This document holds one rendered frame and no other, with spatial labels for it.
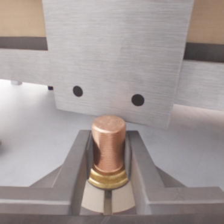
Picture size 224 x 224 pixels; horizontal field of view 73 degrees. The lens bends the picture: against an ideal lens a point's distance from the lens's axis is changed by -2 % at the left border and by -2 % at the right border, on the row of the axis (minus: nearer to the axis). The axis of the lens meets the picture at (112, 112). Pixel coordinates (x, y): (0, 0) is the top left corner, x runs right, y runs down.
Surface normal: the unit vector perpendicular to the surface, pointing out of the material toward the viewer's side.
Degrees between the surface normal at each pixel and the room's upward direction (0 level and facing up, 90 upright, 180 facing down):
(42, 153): 180
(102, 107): 90
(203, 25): 90
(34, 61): 90
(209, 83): 90
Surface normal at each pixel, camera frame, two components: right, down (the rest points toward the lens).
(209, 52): -0.33, 0.42
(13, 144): 0.02, -0.89
